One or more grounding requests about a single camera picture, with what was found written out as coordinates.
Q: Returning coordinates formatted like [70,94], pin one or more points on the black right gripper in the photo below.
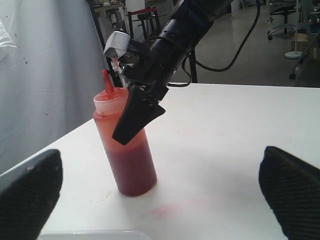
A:
[153,69]

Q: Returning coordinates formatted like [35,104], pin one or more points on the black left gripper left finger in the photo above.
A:
[29,194]

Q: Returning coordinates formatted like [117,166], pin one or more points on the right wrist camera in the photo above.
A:
[118,44]

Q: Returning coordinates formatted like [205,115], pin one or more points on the red sauce squeeze bottle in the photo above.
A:
[131,164]

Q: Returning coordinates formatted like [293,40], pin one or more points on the grey backdrop cloth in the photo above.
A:
[49,79]

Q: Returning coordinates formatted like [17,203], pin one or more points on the white round floor stand base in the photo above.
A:
[293,54]

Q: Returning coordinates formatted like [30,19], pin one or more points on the cardboard box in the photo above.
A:
[300,42]

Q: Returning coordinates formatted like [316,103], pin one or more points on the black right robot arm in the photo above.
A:
[189,22]

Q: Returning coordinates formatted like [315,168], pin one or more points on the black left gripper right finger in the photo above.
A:
[291,188]

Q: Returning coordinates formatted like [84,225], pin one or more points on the grey office chair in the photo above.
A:
[282,8]

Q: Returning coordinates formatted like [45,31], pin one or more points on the white rectangular plastic tray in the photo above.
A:
[96,235]

